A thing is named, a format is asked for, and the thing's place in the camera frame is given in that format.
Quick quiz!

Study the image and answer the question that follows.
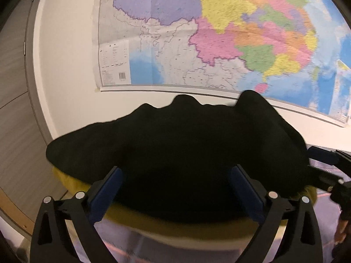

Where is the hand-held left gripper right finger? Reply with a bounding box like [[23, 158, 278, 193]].
[[230, 164, 323, 263]]

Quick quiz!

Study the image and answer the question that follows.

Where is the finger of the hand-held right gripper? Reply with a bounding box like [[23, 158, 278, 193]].
[[306, 146, 351, 176], [308, 166, 344, 192]]

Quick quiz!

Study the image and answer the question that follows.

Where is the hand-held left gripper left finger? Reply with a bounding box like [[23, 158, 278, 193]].
[[30, 167, 124, 263]]

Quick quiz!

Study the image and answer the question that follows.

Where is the black garment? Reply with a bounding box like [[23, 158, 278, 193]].
[[45, 90, 316, 224]]

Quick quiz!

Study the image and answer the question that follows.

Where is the person's right hand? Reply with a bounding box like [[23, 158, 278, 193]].
[[335, 211, 351, 246]]

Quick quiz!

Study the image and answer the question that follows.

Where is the purple plaid bed sheet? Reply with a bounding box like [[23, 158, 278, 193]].
[[77, 192, 343, 263]]

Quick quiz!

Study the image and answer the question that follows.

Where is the mustard yellow cloth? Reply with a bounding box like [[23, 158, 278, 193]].
[[52, 167, 319, 239]]

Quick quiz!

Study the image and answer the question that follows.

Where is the grey wood-grain wardrobe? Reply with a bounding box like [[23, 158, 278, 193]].
[[0, 0, 59, 221]]

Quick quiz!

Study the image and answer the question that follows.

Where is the brown wooden bed frame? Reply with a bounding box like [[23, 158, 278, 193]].
[[0, 189, 37, 237]]

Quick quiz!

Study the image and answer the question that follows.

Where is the colourful wall map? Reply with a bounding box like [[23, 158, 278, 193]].
[[92, 0, 351, 128]]

